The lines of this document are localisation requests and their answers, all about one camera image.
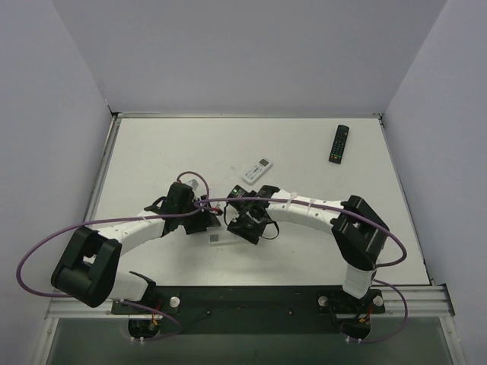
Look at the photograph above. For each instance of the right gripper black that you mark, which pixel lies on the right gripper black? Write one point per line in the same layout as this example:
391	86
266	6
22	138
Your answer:
245	228

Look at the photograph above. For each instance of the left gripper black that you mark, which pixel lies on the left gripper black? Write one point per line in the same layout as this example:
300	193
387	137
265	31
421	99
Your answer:
205	222

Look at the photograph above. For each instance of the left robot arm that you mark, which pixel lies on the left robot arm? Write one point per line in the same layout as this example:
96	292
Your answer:
88	268

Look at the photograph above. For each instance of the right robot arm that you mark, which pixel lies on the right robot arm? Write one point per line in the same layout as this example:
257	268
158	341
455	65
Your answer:
359	243

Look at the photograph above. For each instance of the white AC remote with display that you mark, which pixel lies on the white AC remote with display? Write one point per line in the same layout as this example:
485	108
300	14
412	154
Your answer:
257	171

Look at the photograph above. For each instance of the black TV remote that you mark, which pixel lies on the black TV remote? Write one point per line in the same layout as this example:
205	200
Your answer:
338	145

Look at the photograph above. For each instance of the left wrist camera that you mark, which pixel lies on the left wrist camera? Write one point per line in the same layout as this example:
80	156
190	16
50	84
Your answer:
194	184

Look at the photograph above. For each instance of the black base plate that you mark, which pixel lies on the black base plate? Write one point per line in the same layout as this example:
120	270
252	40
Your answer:
253	310

